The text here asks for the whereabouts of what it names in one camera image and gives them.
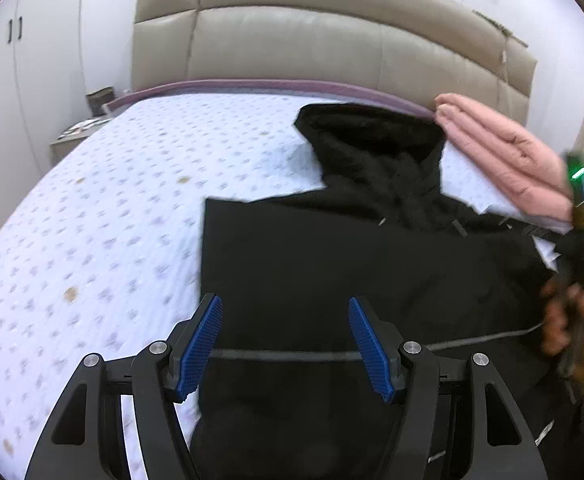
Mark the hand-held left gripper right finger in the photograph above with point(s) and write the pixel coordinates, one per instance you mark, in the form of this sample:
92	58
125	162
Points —
369	350

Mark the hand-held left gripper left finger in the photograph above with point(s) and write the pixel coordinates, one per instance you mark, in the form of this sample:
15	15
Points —
201	345

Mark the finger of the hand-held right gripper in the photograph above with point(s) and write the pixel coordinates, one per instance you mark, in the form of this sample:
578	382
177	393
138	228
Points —
537	232

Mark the black hooded jacket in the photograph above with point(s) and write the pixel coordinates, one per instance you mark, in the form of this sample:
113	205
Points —
322	260

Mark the person's right hand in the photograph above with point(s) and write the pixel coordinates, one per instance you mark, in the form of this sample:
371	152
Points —
554	320

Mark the folded pink quilt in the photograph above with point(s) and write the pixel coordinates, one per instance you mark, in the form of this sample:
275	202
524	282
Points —
497	155

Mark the bed with floral sheet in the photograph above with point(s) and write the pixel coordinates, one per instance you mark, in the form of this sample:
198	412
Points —
121	210

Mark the dried twig bundle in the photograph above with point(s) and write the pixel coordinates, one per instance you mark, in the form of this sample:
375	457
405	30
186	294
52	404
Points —
502	27

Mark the grey nightstand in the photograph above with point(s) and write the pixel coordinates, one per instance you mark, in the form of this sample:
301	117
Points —
74	142

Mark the magazines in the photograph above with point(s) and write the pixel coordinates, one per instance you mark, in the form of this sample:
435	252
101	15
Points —
81	128

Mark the small dark box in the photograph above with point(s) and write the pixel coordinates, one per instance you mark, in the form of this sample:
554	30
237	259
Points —
100	101

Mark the purple under sheet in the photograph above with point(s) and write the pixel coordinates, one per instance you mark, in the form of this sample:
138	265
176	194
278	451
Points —
252	86

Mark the white wardrobe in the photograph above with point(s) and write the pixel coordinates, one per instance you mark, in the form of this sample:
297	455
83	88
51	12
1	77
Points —
26	110

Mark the beige padded headboard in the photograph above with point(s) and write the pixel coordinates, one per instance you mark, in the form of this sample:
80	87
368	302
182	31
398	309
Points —
297	35

